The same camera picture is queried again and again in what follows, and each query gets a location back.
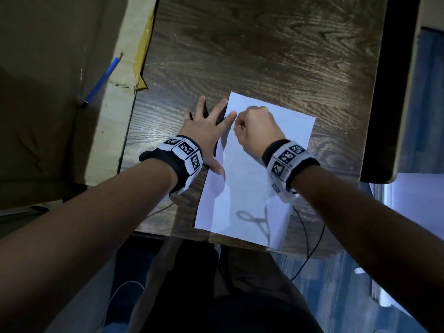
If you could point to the person's right hand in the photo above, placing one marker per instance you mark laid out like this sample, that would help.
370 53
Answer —
260 131

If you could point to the person's left hand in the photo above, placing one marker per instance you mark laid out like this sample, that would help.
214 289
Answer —
204 135

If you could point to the white paper sheet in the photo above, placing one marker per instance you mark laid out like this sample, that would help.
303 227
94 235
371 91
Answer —
249 190

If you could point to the person's right forearm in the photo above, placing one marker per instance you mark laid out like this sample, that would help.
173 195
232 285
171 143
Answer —
374 232

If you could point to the person's left forearm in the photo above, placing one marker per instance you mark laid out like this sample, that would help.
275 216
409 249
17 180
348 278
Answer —
69 246

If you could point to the person's dark trousers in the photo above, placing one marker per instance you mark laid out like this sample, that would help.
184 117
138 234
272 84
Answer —
215 291

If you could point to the black white marker wristband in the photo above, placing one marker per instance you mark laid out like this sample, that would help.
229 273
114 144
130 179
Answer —
184 147
288 157

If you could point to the blue pencil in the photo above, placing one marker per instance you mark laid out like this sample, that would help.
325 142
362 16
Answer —
102 80

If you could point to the small white block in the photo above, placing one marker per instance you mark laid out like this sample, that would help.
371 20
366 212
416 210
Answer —
359 270

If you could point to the white panel with metal edge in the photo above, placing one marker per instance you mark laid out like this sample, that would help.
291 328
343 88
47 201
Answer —
416 204

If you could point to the brown cardboard box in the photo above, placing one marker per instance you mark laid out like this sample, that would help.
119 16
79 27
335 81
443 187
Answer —
41 65

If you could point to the tan wooden cabinet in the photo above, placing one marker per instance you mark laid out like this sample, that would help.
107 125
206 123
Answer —
433 10

